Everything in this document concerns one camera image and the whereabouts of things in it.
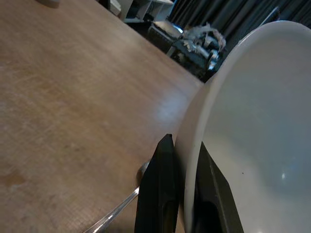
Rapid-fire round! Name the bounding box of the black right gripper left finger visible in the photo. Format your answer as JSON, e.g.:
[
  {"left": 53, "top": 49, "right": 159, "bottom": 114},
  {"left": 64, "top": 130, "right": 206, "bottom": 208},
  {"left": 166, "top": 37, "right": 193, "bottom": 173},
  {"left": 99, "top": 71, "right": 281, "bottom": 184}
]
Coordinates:
[{"left": 134, "top": 133, "right": 180, "bottom": 233}]

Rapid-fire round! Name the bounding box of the white shelf unit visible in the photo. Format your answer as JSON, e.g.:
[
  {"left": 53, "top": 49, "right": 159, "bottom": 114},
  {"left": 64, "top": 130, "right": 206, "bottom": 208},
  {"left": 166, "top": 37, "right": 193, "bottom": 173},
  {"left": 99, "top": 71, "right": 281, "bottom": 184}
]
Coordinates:
[{"left": 125, "top": 0, "right": 173, "bottom": 24}]

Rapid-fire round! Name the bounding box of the silver metal fork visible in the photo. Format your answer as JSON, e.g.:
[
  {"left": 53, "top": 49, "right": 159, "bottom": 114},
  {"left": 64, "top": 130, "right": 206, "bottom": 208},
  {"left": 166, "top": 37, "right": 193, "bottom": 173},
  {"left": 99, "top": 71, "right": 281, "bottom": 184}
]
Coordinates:
[{"left": 84, "top": 161, "right": 151, "bottom": 233}]

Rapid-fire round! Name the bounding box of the pile of white scraps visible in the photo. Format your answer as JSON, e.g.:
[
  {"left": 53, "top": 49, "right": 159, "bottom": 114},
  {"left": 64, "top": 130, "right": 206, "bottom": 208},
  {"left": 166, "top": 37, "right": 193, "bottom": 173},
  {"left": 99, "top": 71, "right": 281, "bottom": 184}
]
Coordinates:
[{"left": 182, "top": 21, "right": 228, "bottom": 73}]

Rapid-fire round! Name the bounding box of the white ceramic bowl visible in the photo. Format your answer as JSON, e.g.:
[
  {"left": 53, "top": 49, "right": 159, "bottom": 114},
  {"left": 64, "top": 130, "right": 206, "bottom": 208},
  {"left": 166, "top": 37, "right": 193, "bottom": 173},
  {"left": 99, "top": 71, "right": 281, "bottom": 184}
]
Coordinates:
[{"left": 174, "top": 20, "right": 311, "bottom": 233}]

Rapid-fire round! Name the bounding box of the dark grey curtain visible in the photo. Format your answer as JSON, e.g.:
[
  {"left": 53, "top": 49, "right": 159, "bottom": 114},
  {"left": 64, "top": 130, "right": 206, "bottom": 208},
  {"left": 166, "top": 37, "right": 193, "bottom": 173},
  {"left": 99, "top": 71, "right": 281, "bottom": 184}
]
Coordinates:
[{"left": 167, "top": 0, "right": 311, "bottom": 53}]

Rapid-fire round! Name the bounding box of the black plastic crate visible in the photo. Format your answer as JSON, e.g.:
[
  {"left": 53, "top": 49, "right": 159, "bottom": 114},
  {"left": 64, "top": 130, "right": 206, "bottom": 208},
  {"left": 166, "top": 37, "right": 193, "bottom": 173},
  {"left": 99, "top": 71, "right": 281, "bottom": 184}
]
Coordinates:
[{"left": 147, "top": 20, "right": 183, "bottom": 53}]

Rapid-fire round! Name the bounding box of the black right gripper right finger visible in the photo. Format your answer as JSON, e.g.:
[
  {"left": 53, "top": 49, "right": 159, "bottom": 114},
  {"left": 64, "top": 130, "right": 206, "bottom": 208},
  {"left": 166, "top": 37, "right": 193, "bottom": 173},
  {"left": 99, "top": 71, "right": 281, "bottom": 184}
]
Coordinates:
[{"left": 194, "top": 143, "right": 245, "bottom": 233}]

